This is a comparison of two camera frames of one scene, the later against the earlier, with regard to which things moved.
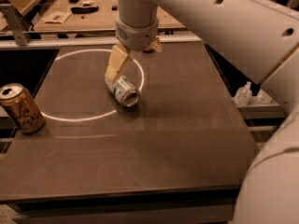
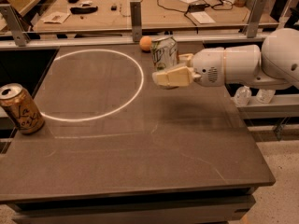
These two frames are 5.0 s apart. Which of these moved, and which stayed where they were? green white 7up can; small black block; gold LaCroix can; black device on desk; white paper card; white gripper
Moved: green white 7up can; white gripper
Stayed: gold LaCroix can; black device on desk; small black block; white paper card
